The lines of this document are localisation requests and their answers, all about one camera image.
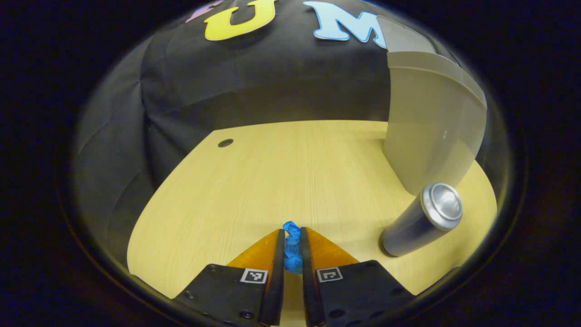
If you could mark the blue paper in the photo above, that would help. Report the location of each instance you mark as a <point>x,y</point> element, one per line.
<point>292,261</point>

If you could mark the white desktop garbage bin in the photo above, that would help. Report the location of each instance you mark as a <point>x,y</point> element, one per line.
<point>431,127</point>

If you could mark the black backdrop cloth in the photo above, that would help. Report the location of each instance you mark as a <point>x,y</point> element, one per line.
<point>272,81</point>

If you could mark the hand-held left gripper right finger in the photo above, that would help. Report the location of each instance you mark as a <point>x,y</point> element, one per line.
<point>306,290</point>

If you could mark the silver pop can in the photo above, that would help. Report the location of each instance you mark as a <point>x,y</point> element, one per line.
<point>408,231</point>

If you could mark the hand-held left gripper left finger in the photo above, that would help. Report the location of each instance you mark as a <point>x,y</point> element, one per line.
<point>278,281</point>

